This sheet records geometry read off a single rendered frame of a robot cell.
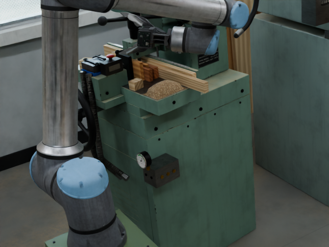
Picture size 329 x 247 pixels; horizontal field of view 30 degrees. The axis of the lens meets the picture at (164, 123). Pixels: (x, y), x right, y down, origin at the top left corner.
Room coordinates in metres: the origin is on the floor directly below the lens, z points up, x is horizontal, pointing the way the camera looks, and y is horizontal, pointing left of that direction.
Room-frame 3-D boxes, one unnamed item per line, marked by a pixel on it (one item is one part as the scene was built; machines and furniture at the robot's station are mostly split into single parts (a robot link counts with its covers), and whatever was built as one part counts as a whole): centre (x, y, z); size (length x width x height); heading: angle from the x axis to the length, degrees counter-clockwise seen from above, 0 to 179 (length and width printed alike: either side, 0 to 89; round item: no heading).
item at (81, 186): (1.63, 0.27, 0.81); 0.17 x 0.15 x 0.18; 33
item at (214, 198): (2.47, -0.02, 0.35); 0.58 x 0.45 x 0.71; 126
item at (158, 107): (2.32, 0.15, 0.87); 0.61 x 0.30 x 0.06; 36
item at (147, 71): (2.34, 0.10, 0.92); 0.22 x 0.02 x 0.05; 36
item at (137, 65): (2.33, 0.11, 0.94); 0.16 x 0.02 x 0.08; 36
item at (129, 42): (2.41, 0.06, 0.99); 0.14 x 0.07 x 0.09; 126
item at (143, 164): (2.06, 0.09, 0.65); 0.06 x 0.04 x 0.08; 36
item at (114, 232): (1.62, 0.26, 0.67); 0.19 x 0.19 x 0.10
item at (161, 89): (2.13, -0.01, 0.92); 0.14 x 0.09 x 0.04; 126
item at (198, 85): (2.31, 0.01, 0.92); 0.60 x 0.02 x 0.04; 36
